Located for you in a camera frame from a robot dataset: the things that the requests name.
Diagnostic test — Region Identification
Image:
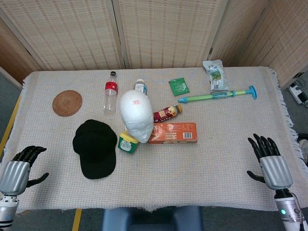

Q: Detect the white foam mannequin head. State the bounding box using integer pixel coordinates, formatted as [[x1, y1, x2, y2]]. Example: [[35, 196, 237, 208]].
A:
[[119, 89, 154, 144]]

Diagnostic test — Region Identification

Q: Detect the green sachet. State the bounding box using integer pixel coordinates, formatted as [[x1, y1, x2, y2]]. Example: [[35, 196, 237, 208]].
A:
[[168, 77, 191, 97]]

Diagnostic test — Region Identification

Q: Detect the green blue water pump toy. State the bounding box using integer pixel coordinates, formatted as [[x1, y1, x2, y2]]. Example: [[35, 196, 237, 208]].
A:
[[177, 85, 258, 104]]

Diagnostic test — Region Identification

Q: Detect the white power strip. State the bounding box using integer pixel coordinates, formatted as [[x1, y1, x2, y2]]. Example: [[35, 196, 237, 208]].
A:
[[288, 72, 308, 104]]

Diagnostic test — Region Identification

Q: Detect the green tub yellow lid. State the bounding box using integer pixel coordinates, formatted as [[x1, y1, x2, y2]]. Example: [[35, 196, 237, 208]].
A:
[[117, 131, 140, 154]]

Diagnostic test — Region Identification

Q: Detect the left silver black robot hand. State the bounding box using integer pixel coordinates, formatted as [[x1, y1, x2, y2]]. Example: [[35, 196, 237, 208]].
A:
[[0, 145, 50, 196]]

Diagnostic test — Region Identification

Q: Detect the woven folding screen panel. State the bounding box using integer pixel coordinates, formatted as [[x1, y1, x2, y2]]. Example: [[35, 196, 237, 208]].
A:
[[112, 0, 230, 70], [0, 0, 128, 72], [211, 0, 274, 68], [264, 0, 308, 91], [0, 16, 43, 85]]

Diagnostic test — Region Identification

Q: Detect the clear bottle red label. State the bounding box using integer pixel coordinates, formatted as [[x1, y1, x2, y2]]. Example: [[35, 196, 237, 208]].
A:
[[103, 70, 119, 113]]

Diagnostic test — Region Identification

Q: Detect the white-capped bottle blue label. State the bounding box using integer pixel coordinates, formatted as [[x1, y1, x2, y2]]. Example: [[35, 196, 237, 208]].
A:
[[133, 78, 148, 96]]

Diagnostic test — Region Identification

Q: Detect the brown drink bottle red label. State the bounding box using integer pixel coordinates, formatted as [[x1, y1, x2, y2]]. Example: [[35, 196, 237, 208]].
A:
[[153, 103, 184, 124]]

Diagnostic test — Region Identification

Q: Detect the round woven brown coaster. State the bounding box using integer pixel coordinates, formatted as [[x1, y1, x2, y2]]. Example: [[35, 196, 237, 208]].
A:
[[52, 90, 83, 117]]

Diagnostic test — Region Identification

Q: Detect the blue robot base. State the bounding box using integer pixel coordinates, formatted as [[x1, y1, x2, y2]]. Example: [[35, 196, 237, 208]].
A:
[[101, 205, 203, 231]]

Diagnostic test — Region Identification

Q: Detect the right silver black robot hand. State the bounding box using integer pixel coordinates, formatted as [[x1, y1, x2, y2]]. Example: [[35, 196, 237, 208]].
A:
[[246, 133, 294, 191]]

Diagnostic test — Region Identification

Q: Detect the orange cracker box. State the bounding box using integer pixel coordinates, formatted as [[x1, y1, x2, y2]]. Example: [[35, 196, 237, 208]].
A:
[[148, 122, 199, 145]]

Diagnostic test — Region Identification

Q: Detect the white woven tablecloth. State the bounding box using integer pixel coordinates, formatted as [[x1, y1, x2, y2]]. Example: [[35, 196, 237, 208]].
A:
[[0, 65, 308, 213]]

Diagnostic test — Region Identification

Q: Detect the white green snack bag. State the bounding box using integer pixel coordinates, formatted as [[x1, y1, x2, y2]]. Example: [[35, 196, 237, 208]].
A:
[[202, 59, 228, 93]]

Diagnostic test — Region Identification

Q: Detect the black baseball cap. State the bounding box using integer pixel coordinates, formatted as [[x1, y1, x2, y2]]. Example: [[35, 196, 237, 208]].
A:
[[72, 119, 118, 180]]

